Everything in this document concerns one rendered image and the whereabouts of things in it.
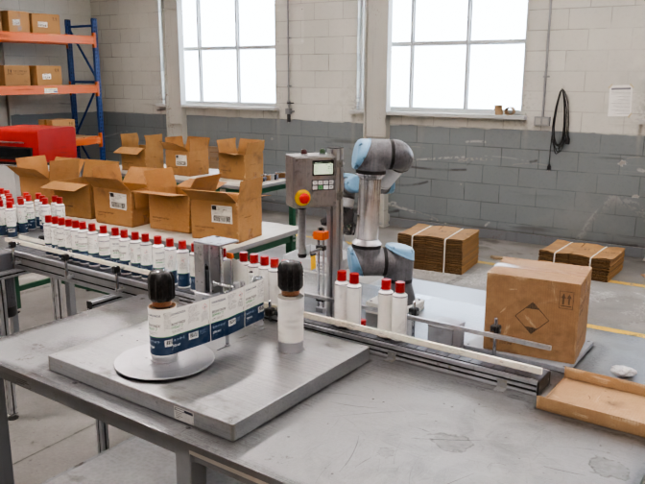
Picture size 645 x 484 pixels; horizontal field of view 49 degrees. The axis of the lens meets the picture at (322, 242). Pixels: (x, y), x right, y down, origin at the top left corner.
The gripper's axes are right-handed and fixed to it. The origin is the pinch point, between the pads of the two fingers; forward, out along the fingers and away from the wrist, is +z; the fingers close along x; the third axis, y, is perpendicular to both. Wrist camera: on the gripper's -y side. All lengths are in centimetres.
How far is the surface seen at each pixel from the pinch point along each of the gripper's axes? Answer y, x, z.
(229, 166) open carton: -265, 264, -78
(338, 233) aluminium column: 26, -48, -5
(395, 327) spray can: 59, -59, 25
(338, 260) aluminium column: 26, -45, 5
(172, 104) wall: -540, 472, -194
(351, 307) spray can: 41, -58, 21
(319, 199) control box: 22, -58, -16
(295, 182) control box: 16, -67, -20
